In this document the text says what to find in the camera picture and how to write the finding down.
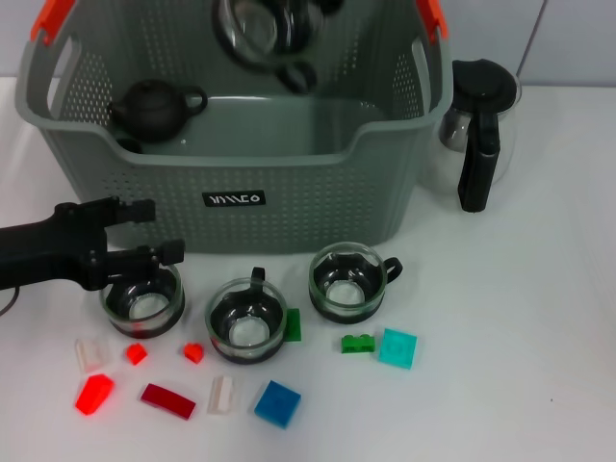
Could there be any glass coffee pot black lid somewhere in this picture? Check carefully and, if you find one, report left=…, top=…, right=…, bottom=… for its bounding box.
left=418, top=57, right=524, bottom=215

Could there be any glass teacup black sleeve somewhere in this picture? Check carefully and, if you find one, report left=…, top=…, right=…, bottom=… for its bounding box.
left=205, top=267, right=289, bottom=365
left=308, top=242, right=404, bottom=323
left=211, top=0, right=321, bottom=93

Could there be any green flat brick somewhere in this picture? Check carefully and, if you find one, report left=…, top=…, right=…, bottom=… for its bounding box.
left=283, top=309, right=303, bottom=343

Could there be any orange basket handle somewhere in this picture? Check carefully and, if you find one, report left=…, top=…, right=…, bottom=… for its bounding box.
left=29, top=0, right=451, bottom=47

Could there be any teal square plate brick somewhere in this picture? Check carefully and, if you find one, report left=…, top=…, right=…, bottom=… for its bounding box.
left=378, top=328, right=419, bottom=371

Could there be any blue square plate brick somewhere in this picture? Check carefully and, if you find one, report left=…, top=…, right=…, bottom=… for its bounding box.
left=253, top=379, right=303, bottom=429

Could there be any dark red curved brick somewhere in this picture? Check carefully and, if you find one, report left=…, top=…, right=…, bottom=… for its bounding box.
left=140, top=383, right=197, bottom=422

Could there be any green two-stud brick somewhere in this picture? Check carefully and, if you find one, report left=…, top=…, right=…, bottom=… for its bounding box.
left=341, top=333, right=375, bottom=355

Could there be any clear transparent brick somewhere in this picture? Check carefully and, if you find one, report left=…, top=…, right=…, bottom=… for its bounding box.
left=206, top=374, right=244, bottom=415
left=74, top=336, right=113, bottom=374

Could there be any glass jar with bricks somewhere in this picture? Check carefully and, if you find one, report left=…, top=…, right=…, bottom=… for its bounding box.
left=99, top=262, right=187, bottom=340

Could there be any grey perforated storage basket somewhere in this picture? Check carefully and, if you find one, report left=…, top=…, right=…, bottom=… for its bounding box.
left=13, top=0, right=453, bottom=255

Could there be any black clay teapot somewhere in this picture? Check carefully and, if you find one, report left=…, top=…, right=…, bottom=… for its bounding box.
left=106, top=78, right=209, bottom=144

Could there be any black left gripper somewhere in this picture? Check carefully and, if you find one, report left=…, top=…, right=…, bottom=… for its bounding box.
left=0, top=195, right=187, bottom=293

